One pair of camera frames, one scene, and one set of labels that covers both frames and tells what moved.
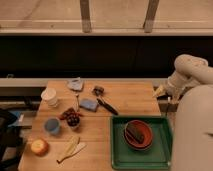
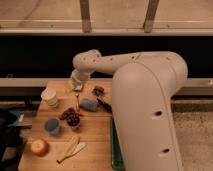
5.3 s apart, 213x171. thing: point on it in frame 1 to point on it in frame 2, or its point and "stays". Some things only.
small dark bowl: (73, 121) stays
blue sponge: (88, 104) stays
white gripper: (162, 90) to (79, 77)
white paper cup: (49, 97) stays
